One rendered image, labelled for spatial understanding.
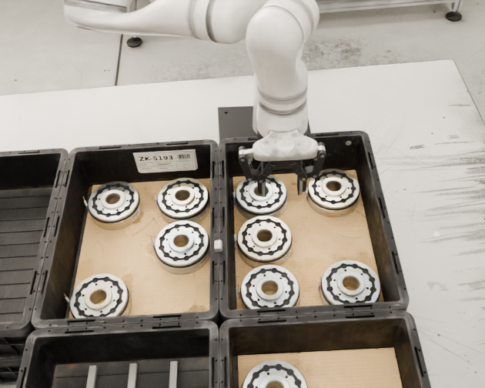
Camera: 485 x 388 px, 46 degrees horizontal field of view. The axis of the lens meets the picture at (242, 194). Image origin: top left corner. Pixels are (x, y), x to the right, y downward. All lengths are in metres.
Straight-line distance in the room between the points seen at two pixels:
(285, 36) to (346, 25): 2.43
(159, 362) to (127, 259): 0.22
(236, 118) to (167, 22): 0.63
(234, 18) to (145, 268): 0.53
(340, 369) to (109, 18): 0.65
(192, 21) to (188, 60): 2.14
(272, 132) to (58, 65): 2.34
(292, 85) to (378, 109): 0.82
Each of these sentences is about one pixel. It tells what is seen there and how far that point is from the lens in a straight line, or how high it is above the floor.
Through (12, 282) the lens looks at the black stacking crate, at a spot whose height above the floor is 0.83.
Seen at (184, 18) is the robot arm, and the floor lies 1.31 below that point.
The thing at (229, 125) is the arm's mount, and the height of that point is 0.78.
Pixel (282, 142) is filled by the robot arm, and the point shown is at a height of 1.17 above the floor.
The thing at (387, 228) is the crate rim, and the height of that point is 0.93.
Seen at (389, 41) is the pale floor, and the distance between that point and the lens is 3.04.
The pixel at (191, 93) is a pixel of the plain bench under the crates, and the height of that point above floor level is 0.70.
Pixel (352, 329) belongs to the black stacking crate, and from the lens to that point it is 0.94.
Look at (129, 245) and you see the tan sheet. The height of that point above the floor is 0.83.
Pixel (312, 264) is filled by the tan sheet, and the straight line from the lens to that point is 1.07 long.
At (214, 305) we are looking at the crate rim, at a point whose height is 0.93.
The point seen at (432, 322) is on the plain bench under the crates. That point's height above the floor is 0.70.
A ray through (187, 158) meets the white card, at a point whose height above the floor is 0.89.
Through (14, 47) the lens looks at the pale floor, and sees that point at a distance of 3.30.
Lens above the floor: 1.73
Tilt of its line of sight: 50 degrees down
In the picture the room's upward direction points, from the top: 5 degrees counter-clockwise
